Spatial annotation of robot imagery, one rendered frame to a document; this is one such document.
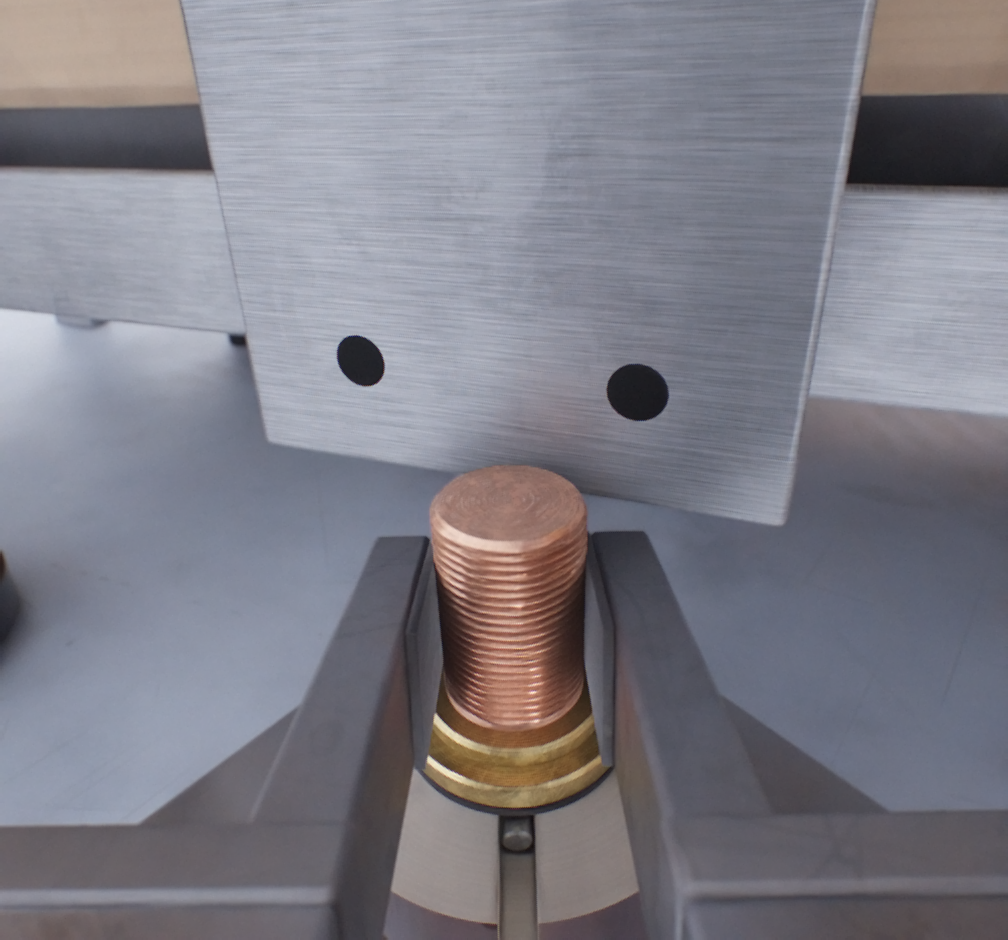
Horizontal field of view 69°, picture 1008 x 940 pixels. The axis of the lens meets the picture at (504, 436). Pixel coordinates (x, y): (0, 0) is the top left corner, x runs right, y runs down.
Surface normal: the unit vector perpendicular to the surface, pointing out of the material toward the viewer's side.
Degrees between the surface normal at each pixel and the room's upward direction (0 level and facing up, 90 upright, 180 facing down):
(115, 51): 90
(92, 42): 90
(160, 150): 90
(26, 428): 180
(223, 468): 180
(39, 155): 90
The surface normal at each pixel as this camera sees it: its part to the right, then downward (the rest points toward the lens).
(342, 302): -0.35, 0.44
